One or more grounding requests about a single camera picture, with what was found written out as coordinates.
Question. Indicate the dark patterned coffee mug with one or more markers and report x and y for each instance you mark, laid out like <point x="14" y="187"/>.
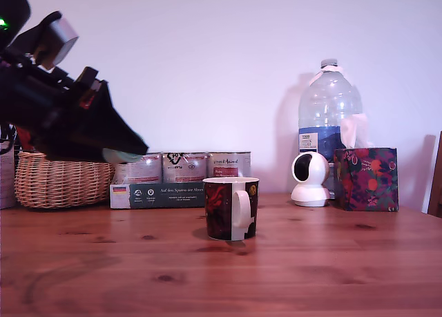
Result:
<point x="221" y="210"/>

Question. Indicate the large clear water bottle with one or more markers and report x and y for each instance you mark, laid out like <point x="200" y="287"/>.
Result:
<point x="328" y="106"/>

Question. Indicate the white printed container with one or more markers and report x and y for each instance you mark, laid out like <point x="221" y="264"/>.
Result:
<point x="6" y="179"/>

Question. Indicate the pale green coffee capsule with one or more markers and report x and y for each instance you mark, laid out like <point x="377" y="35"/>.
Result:
<point x="121" y="156"/>

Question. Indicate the white tissue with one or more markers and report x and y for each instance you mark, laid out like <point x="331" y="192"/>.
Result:
<point x="352" y="130"/>

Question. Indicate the tin can with pink label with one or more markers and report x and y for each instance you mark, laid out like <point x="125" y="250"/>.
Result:
<point x="141" y="172"/>

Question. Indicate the small white round camera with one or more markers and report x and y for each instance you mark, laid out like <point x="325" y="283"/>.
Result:
<point x="316" y="179"/>

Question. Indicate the tin can with black print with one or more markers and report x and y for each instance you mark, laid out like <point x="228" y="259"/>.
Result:
<point x="184" y="168"/>

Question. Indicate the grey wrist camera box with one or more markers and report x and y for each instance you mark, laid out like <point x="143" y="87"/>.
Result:
<point x="62" y="37"/>

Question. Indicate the dark cardboard can tray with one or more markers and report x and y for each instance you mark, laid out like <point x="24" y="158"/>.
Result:
<point x="155" y="195"/>

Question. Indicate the floral tissue box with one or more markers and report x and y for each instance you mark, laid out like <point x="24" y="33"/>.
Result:
<point x="369" y="182"/>

